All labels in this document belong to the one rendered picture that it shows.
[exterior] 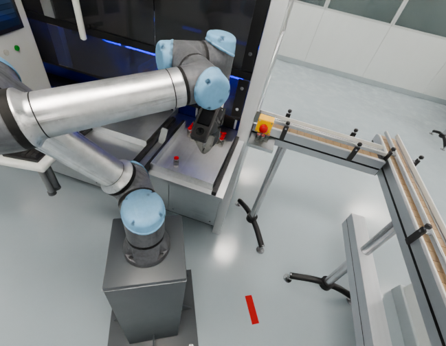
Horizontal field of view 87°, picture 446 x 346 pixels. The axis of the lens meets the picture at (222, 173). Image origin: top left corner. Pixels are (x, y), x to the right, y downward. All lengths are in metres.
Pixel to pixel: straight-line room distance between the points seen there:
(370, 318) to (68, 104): 1.29
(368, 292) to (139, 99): 1.25
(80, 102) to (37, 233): 1.64
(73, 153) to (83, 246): 1.27
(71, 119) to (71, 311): 1.38
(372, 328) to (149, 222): 1.02
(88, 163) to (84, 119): 0.24
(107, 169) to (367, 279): 1.23
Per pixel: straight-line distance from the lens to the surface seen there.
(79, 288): 1.75
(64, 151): 0.65
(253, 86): 1.07
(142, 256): 0.81
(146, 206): 0.69
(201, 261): 1.73
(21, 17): 1.46
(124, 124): 1.23
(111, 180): 0.73
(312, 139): 1.30
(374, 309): 1.36
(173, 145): 1.10
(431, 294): 1.05
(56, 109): 0.46
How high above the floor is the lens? 1.57
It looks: 43 degrees down
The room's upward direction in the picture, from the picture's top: 13 degrees clockwise
